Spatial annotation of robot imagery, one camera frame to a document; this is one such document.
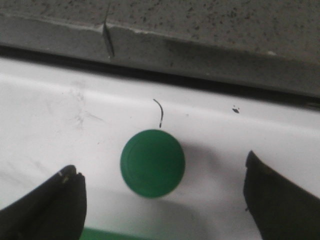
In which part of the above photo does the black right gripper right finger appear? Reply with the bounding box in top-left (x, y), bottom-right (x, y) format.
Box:
top-left (243, 151), bottom-right (320, 240)

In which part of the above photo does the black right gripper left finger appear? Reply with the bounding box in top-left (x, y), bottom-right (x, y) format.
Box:
top-left (0, 165), bottom-right (87, 240)

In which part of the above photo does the green mushroom push button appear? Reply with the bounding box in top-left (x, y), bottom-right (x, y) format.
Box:
top-left (120, 129), bottom-right (186, 198)

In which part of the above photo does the green plastic tray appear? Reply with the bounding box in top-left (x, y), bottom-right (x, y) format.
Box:
top-left (79, 227), bottom-right (148, 240)

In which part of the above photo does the grey speckled stone counter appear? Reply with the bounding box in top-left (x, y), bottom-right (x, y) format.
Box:
top-left (0, 0), bottom-right (320, 98)

